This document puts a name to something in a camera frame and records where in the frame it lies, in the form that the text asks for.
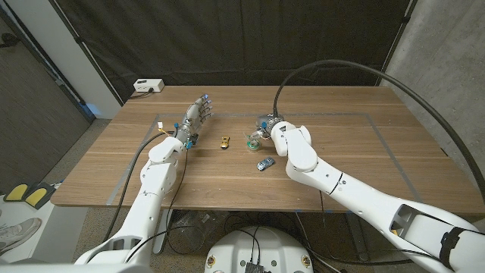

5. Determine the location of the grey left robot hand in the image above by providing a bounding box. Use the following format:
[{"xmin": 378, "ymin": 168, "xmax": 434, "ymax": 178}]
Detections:
[{"xmin": 173, "ymin": 93, "xmax": 214, "ymax": 151}]

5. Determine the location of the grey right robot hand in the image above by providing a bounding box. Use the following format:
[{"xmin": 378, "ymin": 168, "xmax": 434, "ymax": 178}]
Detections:
[{"xmin": 248, "ymin": 115, "xmax": 285, "ymax": 141}]

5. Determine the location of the silver blue toy car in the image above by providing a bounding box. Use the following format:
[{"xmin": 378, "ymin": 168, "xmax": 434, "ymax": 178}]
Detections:
[{"xmin": 256, "ymin": 155, "xmax": 276, "ymax": 172}]

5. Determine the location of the white power socket box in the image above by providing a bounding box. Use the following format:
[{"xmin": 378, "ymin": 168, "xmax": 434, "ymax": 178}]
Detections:
[{"xmin": 133, "ymin": 78, "xmax": 165, "ymax": 93}]

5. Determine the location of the black backdrop curtain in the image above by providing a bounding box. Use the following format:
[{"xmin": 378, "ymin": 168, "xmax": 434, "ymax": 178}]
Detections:
[{"xmin": 48, "ymin": 0, "xmax": 418, "ymax": 103}]

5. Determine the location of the clear plastic bag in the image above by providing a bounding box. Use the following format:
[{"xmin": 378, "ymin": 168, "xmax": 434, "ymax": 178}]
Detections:
[{"xmin": 174, "ymin": 210, "xmax": 228, "ymax": 243}]

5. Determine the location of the white table leg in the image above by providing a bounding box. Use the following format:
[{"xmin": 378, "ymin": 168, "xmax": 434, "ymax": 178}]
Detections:
[{"xmin": 153, "ymin": 209, "xmax": 174, "ymax": 254}]

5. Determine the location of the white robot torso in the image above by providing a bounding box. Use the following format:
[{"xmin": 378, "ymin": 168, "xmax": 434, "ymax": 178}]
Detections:
[{"xmin": 204, "ymin": 226, "xmax": 314, "ymax": 273}]

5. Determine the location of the grey table leg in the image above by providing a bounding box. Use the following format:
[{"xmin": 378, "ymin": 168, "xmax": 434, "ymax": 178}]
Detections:
[{"xmin": 346, "ymin": 212, "xmax": 371, "ymax": 262}]

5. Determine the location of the grey sneaker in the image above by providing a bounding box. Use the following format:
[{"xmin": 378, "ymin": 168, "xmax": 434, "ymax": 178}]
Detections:
[{"xmin": 0, "ymin": 217, "xmax": 42, "ymax": 253}]

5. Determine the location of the black socket box cable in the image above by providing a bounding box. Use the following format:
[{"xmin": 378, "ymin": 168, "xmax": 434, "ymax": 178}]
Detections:
[{"xmin": 128, "ymin": 89, "xmax": 155, "ymax": 100}]

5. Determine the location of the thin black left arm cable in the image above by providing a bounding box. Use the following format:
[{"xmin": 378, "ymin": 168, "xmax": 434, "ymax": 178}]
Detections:
[{"xmin": 124, "ymin": 148, "xmax": 208, "ymax": 263}]

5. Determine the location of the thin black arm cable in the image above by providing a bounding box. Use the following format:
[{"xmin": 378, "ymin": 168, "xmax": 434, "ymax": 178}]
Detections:
[
  {"xmin": 124, "ymin": 148, "xmax": 208, "ymax": 263},
  {"xmin": 319, "ymin": 190, "xmax": 414, "ymax": 266}
]

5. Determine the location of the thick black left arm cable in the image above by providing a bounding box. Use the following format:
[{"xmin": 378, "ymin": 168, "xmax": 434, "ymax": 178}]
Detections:
[{"xmin": 102, "ymin": 130, "xmax": 176, "ymax": 243}]

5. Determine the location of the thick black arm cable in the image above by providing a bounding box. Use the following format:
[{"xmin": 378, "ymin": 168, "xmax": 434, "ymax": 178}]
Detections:
[
  {"xmin": 272, "ymin": 59, "xmax": 485, "ymax": 202},
  {"xmin": 102, "ymin": 130, "xmax": 176, "ymax": 243}
]

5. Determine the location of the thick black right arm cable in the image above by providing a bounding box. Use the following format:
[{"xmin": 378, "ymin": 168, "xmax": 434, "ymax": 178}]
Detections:
[{"xmin": 272, "ymin": 59, "xmax": 485, "ymax": 202}]

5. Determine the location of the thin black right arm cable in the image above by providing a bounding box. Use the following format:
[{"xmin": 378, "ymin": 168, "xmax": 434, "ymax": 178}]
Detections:
[{"xmin": 319, "ymin": 190, "xmax": 414, "ymax": 266}]

